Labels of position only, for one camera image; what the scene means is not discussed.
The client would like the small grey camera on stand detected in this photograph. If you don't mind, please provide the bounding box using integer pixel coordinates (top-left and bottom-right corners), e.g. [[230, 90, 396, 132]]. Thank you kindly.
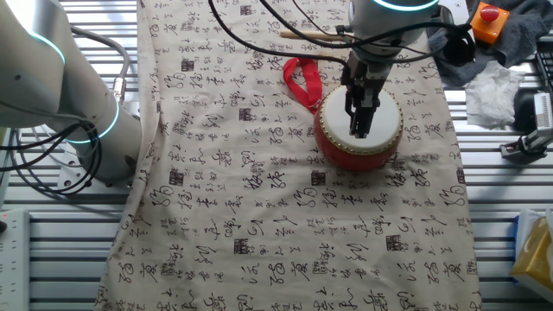
[[499, 91, 553, 163]]

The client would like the grey cable with metal connector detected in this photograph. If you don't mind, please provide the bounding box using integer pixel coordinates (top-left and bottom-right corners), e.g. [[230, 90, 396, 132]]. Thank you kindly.
[[68, 25, 130, 105]]

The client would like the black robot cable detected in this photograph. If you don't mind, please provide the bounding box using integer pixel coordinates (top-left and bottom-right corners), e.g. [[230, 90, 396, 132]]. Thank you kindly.
[[208, 0, 351, 68]]

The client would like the yellow tissue pack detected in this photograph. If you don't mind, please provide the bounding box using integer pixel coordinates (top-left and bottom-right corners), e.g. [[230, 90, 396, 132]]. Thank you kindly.
[[509, 206, 553, 290]]

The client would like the black computer mouse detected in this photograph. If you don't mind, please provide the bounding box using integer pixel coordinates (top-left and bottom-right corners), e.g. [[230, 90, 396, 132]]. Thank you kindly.
[[512, 88, 537, 133]]

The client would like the black keyboard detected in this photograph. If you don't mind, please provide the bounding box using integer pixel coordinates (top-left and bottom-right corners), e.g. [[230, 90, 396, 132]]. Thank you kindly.
[[534, 50, 553, 94]]

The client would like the wooden drumstick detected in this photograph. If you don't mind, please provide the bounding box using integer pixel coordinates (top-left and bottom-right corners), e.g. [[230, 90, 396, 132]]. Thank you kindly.
[[279, 29, 353, 43]]

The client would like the red drum with white head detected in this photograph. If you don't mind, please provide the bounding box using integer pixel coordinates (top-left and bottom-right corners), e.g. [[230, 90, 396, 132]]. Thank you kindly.
[[313, 85, 405, 172]]

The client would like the red drum strap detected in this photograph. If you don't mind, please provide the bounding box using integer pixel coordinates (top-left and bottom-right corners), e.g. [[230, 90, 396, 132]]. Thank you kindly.
[[283, 57, 324, 116]]

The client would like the crumpled white tissue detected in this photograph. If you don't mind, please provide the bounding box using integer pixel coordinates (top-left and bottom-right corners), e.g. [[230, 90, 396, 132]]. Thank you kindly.
[[464, 60, 526, 130]]

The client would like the orange emergency stop box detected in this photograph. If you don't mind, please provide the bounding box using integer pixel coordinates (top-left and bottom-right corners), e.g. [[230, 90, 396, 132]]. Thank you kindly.
[[469, 2, 511, 45]]

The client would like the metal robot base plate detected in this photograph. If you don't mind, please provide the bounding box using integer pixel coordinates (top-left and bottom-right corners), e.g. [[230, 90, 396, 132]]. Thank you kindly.
[[57, 153, 135, 191]]

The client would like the white power strip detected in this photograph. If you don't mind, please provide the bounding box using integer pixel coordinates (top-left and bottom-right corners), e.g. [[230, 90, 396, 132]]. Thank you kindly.
[[0, 209, 31, 311]]

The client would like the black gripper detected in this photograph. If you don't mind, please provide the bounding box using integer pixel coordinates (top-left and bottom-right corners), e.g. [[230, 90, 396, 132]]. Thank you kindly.
[[340, 54, 392, 138]]

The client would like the black looped cable bundle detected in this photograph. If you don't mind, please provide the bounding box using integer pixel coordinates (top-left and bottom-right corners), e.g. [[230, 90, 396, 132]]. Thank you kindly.
[[0, 120, 104, 196]]

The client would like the calligraphy print tablecloth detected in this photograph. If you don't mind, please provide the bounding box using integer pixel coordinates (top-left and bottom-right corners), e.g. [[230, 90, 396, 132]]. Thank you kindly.
[[93, 0, 483, 311]]

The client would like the dark grey towel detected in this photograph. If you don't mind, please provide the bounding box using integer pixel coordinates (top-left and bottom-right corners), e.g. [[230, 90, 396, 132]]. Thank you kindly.
[[425, 0, 553, 87]]

